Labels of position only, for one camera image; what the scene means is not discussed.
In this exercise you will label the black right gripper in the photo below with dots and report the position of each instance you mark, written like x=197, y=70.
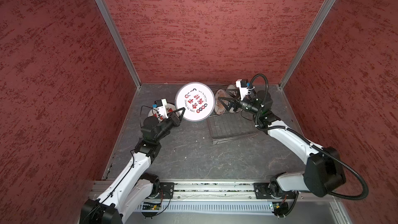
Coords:
x=237, y=102

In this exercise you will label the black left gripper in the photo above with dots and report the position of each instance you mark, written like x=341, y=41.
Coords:
x=173, y=116

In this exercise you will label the white plate blue rim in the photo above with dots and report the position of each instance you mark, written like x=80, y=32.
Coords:
x=219, y=108

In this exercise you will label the white plate red flowers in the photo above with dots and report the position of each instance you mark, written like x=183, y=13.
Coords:
x=197, y=99

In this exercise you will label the plain white plate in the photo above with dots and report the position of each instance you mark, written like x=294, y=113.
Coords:
x=153, y=112

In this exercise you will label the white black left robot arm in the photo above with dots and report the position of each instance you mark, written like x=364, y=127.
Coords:
x=133, y=185

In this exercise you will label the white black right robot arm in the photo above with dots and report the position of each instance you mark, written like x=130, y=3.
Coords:
x=323, y=173

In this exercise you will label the left base circuit board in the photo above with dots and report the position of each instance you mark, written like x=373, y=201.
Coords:
x=149, y=210

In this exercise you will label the base circuit board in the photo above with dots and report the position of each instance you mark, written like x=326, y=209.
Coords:
x=280, y=209
x=149, y=210

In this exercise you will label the right base circuit board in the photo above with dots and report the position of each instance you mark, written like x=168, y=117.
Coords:
x=280, y=209

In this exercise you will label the metal wire dish rack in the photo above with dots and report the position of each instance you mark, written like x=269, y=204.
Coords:
x=228, y=127

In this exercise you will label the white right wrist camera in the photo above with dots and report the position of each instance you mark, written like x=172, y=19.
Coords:
x=243, y=86

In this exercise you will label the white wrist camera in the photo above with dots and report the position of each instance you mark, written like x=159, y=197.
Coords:
x=243, y=86
x=160, y=106

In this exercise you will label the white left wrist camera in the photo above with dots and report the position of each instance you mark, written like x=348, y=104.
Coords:
x=160, y=106

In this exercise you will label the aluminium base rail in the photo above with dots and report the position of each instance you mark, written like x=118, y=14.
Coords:
x=231, y=197

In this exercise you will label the aluminium corner post right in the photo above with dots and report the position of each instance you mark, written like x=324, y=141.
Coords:
x=312, y=31

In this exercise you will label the aluminium corner post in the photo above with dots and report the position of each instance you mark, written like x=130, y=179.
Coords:
x=312, y=31
x=118, y=41

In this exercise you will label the aluminium corner post left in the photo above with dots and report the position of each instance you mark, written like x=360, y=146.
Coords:
x=118, y=41

